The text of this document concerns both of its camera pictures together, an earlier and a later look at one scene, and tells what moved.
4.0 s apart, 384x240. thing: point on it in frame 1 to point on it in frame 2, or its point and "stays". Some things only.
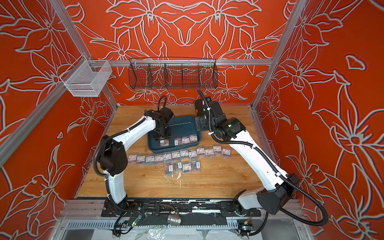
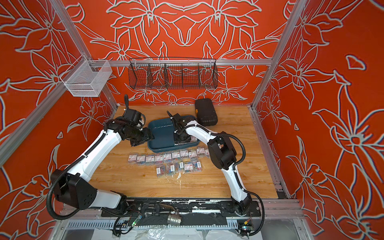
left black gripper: x=169 y=135 to x=148 y=136
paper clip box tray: x=187 y=168 stays
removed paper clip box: x=184 y=154 stays
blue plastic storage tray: x=184 y=134 stays
